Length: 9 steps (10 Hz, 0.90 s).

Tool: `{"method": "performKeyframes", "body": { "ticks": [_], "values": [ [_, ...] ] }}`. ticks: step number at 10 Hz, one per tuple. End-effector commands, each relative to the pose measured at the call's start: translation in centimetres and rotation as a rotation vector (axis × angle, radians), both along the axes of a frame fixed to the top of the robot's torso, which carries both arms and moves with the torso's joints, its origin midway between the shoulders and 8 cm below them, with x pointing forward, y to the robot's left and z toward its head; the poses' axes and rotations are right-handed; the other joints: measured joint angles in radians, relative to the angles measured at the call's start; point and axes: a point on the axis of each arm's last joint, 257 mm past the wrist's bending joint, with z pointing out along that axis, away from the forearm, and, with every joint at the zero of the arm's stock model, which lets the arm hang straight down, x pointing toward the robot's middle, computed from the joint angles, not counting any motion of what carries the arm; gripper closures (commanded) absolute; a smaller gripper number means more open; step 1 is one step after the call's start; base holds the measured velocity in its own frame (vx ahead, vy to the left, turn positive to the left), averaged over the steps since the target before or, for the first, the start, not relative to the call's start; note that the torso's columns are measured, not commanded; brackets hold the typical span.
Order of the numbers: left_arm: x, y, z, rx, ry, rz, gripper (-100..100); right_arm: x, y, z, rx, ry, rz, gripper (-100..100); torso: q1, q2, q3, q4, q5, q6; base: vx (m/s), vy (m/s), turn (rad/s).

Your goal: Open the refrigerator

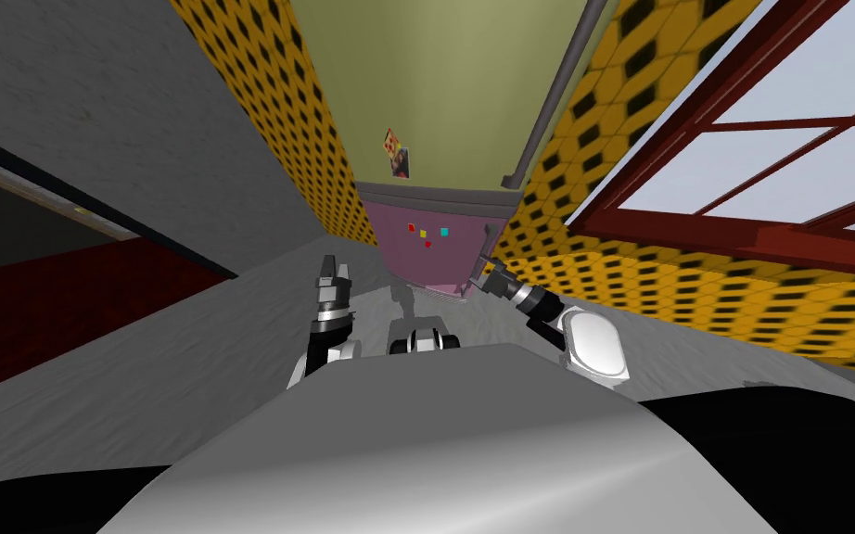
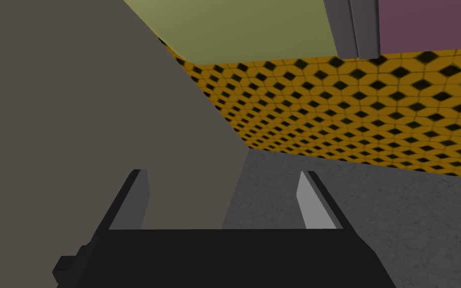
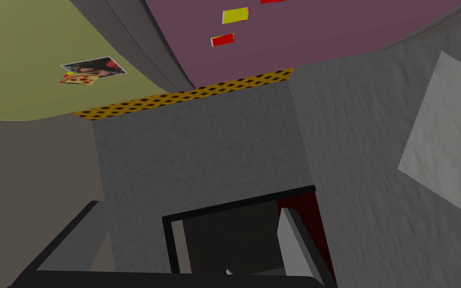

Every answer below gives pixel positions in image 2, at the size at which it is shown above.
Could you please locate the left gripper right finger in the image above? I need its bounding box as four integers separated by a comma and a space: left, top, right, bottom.
296, 170, 344, 231

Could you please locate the grey-brown flat panel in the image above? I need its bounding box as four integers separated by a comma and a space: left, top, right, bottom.
0, 0, 251, 288

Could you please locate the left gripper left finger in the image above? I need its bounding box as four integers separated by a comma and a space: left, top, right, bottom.
108, 168, 151, 231

